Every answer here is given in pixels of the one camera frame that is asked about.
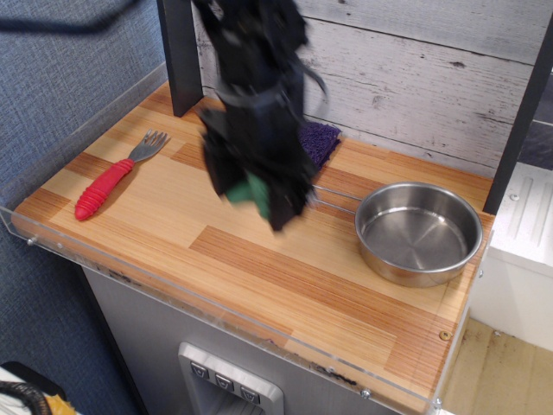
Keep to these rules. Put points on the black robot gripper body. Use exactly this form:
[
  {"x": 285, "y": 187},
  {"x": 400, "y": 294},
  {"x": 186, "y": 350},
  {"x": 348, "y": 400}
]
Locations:
[{"x": 262, "y": 129}]

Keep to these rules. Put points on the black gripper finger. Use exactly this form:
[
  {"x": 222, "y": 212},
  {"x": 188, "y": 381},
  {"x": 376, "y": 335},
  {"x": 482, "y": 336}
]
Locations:
[
  {"x": 287, "y": 199},
  {"x": 223, "y": 168}
]

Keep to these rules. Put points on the green toy broccoli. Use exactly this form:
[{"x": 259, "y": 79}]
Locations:
[{"x": 251, "y": 189}]

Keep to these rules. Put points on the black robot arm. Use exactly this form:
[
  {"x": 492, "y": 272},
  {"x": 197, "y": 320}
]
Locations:
[{"x": 255, "y": 43}]

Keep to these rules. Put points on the purple folded towel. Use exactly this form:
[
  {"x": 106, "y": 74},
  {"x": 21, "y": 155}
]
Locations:
[{"x": 319, "y": 141}]

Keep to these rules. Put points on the stainless steel pan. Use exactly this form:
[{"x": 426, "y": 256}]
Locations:
[{"x": 413, "y": 234}]

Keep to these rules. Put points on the grey cabinet front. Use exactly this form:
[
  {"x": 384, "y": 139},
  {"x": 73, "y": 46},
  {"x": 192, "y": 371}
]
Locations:
[{"x": 149, "y": 333}]

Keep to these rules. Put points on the silver dispenser panel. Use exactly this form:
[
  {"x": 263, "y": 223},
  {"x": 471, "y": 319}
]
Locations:
[{"x": 229, "y": 382}]

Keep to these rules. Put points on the clear acrylic table guard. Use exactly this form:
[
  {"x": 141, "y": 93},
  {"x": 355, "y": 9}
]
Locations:
[{"x": 305, "y": 294}]

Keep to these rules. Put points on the white ridged appliance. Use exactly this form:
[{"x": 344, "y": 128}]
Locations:
[{"x": 513, "y": 292}]

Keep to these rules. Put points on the red handled fork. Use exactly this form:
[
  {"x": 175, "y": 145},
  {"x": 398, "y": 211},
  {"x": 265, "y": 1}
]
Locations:
[{"x": 95, "y": 195}]

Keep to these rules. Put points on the black left vertical post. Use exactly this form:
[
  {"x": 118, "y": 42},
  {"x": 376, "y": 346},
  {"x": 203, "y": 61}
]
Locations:
[{"x": 181, "y": 54}]

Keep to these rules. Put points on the black vertical post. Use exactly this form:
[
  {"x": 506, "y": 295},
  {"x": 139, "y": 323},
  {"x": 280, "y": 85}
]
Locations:
[
  {"x": 522, "y": 123},
  {"x": 181, "y": 54}
]

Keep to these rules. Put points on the black right vertical post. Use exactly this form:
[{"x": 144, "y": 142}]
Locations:
[{"x": 522, "y": 123}]

